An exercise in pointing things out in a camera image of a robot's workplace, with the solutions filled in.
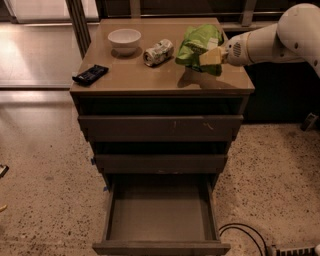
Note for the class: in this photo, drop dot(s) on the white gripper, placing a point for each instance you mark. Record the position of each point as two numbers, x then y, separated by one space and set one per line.
234 51

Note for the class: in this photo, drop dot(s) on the green rice chip bag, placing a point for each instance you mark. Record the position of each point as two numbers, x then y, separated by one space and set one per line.
198 40

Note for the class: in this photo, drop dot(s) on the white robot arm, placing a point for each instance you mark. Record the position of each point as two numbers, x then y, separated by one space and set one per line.
294 38

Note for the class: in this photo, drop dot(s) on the brown drawer cabinet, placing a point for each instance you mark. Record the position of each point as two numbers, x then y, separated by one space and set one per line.
130 88

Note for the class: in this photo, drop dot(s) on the top drawer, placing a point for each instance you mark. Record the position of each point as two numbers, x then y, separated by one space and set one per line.
160 128

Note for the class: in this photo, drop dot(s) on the middle drawer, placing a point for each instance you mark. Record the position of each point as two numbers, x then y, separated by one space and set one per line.
161 164

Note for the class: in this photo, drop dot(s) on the open bottom drawer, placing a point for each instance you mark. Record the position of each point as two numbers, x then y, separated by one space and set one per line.
160 215

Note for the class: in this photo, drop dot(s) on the crushed white green can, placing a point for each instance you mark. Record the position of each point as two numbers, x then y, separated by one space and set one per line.
159 53

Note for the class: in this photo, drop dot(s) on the white bowl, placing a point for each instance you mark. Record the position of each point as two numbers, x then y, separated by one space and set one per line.
125 41

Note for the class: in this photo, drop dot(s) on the grey object floor right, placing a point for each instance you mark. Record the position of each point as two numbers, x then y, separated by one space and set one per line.
309 121

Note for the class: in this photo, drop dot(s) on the black snack bar packet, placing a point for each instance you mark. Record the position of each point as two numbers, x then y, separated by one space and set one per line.
91 75

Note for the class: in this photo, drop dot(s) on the grey power strip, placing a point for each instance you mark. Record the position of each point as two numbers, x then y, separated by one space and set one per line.
291 251

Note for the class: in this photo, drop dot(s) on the dark object floor left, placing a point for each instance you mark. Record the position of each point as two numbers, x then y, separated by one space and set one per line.
3 170

